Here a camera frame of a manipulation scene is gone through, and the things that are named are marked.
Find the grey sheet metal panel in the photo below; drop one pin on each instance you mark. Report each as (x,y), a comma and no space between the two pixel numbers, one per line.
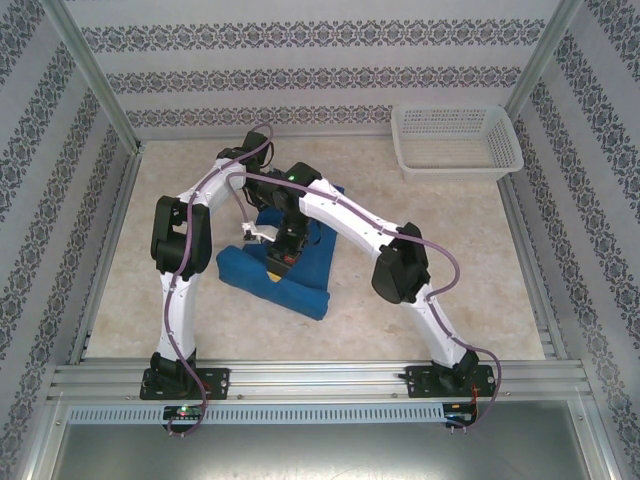
(320,452)

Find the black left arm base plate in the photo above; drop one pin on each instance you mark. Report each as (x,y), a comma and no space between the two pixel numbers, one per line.
(217,382)

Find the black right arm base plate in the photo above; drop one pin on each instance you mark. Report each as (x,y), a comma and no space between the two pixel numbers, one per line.
(417,382)

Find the aluminium table back rail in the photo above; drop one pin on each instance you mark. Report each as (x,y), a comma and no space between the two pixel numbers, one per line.
(200,136)

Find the blue long pants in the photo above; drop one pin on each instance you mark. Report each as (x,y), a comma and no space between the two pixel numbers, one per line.
(300,285)

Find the white perforated plastic basket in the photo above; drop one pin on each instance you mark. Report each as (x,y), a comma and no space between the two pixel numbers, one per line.
(450,150)

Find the aluminium frame post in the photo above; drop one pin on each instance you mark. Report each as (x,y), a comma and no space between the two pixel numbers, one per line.
(92,75)
(542,60)

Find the controller board with green light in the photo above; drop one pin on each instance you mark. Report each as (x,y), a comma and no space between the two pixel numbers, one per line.
(182,412)

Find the aluminium mounting rail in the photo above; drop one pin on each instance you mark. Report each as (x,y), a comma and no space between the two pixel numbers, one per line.
(320,377)

